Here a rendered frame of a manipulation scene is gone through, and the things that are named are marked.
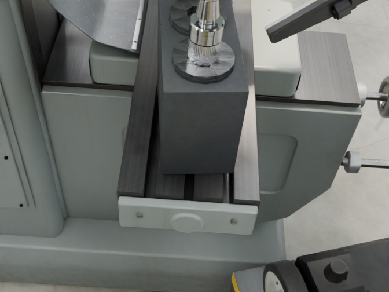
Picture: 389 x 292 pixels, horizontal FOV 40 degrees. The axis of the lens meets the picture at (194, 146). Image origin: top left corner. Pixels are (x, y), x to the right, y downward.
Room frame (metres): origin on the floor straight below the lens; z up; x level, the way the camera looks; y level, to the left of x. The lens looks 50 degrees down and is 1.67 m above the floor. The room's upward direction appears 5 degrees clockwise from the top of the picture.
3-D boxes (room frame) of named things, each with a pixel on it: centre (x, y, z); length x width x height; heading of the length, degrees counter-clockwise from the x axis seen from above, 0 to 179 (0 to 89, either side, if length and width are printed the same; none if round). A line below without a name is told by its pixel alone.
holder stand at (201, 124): (0.63, 0.01, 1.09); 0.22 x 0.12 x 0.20; 8
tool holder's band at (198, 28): (0.58, 0.00, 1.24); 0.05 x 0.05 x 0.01
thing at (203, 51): (0.58, 0.00, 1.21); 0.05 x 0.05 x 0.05
